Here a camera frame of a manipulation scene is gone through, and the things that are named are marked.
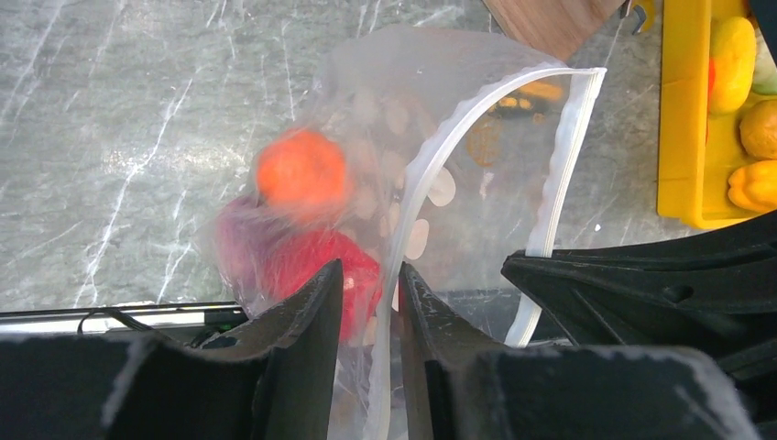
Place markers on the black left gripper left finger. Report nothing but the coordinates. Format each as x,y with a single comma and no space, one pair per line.
269,378

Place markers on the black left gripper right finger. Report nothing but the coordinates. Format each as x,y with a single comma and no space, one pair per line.
460,383

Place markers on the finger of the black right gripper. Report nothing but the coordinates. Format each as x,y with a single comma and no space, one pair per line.
715,291

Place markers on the red toy bell pepper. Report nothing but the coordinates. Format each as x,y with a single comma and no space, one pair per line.
297,258

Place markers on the purple toy onion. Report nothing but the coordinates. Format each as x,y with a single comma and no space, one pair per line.
245,232

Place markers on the orange toy pumpkin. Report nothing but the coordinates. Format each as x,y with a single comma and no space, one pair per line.
303,174

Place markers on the clear dotted zip bag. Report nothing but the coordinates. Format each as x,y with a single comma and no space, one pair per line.
438,183

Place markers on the yellow toy bell pepper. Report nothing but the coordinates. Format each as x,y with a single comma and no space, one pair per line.
753,187

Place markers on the yellow plastic tray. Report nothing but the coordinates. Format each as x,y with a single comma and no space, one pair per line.
698,151

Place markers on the orange toy fruit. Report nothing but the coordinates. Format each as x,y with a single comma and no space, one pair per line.
757,130

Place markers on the green toy cabbage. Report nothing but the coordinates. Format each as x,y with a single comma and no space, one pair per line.
764,75

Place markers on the black yellow screwdriver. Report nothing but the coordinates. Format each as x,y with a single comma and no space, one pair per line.
517,105

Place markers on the silver open-end wrench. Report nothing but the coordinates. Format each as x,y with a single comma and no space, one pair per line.
642,10

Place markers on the wooden board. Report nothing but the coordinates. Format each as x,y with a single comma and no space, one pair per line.
555,27

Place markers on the yellow handled screwdriver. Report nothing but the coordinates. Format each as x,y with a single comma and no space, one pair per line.
542,90

